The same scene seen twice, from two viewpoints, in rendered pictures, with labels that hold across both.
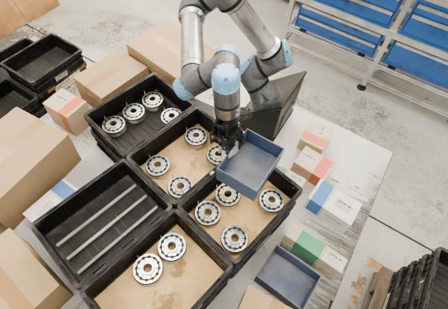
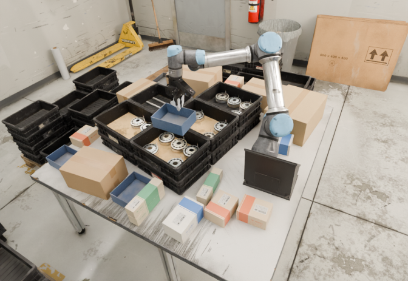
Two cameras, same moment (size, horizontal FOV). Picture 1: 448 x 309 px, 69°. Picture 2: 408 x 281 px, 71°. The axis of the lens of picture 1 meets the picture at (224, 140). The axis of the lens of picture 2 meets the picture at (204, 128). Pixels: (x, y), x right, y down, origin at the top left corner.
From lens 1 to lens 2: 1.62 m
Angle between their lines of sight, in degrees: 62
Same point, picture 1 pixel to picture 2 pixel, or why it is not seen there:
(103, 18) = (391, 114)
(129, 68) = not seen: hidden behind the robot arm
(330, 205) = (179, 209)
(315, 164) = (219, 203)
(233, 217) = (165, 151)
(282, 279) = (134, 192)
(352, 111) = not seen: outside the picture
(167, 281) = (132, 131)
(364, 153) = (253, 263)
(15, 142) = (200, 71)
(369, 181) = (217, 263)
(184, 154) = (209, 126)
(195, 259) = not seen: hidden behind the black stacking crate
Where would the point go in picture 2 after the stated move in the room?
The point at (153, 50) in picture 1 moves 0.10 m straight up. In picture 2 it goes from (288, 94) to (290, 82)
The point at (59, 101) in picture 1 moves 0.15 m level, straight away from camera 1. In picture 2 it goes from (234, 78) to (247, 73)
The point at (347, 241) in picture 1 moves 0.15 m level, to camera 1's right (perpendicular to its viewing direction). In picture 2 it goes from (158, 235) to (153, 264)
